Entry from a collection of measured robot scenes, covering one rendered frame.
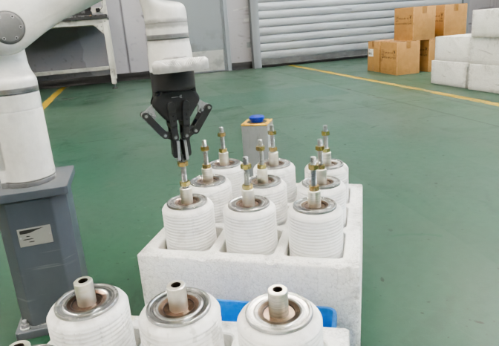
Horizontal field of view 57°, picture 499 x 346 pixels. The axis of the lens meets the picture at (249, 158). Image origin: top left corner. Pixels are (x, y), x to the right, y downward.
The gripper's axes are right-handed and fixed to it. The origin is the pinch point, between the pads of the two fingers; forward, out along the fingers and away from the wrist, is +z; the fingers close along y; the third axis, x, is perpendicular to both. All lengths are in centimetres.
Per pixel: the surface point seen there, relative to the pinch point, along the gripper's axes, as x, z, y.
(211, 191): -4.8, 11.0, -6.3
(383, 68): -285, 31, -281
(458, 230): -2, 35, -72
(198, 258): 8.4, 17.7, 1.3
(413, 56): -259, 19, -294
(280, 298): 39.4, 7.8, 0.9
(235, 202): 5.7, 10.1, -7.5
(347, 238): 16.0, 17.4, -24.4
